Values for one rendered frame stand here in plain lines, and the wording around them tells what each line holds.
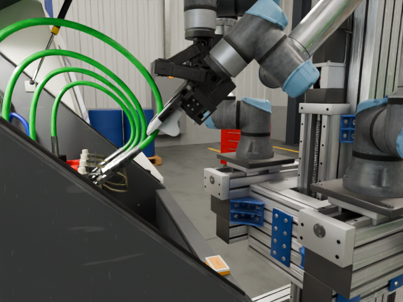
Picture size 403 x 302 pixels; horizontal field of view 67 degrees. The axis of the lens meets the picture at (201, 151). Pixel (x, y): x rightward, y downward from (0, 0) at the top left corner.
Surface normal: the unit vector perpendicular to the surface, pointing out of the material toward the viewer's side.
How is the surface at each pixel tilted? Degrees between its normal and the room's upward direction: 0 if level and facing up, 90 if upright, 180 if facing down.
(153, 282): 90
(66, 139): 90
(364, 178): 72
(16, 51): 90
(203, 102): 103
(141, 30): 90
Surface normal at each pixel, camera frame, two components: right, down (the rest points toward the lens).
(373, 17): -0.88, 0.08
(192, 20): -0.45, 0.17
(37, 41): 0.33, 0.17
